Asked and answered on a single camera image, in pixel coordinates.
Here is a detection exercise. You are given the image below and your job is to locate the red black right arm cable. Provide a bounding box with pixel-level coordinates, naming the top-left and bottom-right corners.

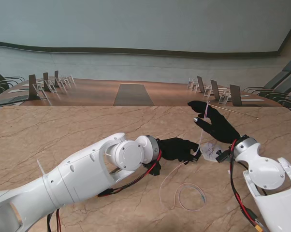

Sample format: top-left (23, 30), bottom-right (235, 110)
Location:
top-left (229, 139), bottom-right (264, 228)

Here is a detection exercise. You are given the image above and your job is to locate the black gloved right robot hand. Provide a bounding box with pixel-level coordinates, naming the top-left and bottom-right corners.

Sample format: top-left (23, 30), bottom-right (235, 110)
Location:
top-left (187, 100), bottom-right (242, 145)

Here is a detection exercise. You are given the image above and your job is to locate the gold rack with marble base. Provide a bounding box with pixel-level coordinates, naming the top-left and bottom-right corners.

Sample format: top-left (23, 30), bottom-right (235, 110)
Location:
top-left (200, 103), bottom-right (259, 163)

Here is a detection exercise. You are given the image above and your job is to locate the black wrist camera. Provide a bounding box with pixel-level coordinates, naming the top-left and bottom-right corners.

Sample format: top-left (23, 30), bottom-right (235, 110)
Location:
top-left (215, 149), bottom-right (232, 164)
top-left (145, 161), bottom-right (162, 176)

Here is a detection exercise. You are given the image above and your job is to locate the red black arm cable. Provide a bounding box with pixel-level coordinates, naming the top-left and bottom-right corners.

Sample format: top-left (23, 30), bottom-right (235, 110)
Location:
top-left (46, 149), bottom-right (162, 232)
top-left (229, 139), bottom-right (264, 228)

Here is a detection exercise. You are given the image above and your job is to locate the brown conference table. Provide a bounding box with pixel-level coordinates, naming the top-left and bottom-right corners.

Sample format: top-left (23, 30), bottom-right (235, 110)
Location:
top-left (0, 77), bottom-right (284, 108)

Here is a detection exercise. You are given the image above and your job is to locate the white wired earphone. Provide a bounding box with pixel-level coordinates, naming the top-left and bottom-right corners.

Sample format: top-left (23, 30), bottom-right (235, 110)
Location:
top-left (159, 101), bottom-right (211, 211)

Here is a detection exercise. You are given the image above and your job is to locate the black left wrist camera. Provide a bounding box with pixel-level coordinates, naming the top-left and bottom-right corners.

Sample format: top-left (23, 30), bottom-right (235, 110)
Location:
top-left (145, 161), bottom-right (162, 176)

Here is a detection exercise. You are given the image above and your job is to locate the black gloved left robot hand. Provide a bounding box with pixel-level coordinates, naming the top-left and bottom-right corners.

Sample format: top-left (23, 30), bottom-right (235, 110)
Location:
top-left (157, 137), bottom-right (201, 163)

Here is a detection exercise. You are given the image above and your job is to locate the white cable tie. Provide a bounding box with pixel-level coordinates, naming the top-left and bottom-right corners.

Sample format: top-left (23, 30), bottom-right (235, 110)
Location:
top-left (36, 158), bottom-right (48, 175)

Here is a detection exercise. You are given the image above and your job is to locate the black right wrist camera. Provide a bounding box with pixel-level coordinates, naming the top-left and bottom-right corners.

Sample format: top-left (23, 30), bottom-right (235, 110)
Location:
top-left (215, 149), bottom-right (232, 164)

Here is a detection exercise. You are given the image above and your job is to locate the red black left arm cable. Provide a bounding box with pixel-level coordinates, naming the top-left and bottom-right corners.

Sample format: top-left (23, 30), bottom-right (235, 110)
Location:
top-left (46, 149), bottom-right (162, 232)

